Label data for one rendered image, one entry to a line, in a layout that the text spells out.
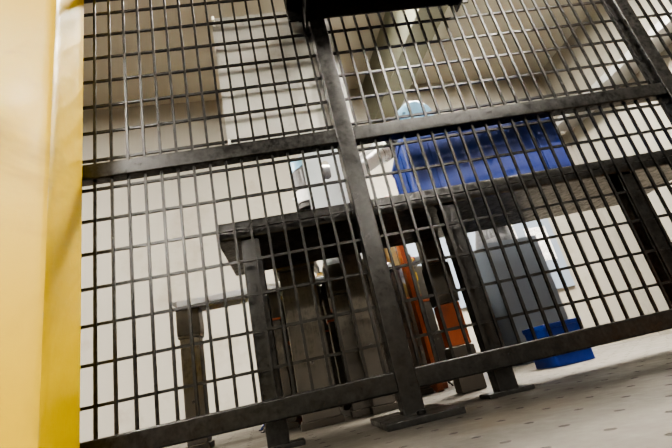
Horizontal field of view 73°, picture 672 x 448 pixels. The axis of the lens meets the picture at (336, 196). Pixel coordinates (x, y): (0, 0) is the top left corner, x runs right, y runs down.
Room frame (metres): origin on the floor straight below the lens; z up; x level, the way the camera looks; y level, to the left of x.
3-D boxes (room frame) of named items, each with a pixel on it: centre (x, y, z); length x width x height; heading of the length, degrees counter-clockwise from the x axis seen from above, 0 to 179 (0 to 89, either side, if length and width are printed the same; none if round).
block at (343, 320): (0.97, 0.00, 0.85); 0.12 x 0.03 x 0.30; 99
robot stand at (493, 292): (1.67, -0.54, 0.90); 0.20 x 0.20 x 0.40; 14
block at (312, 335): (0.94, 0.12, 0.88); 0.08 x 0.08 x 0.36; 9
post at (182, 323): (1.02, 0.39, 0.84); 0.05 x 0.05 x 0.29; 9
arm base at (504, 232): (1.67, -0.54, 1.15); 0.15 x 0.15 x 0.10
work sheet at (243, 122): (0.67, 0.05, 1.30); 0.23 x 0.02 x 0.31; 99
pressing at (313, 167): (0.97, 0.00, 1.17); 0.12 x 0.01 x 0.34; 99
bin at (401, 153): (0.84, -0.29, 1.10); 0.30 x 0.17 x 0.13; 93
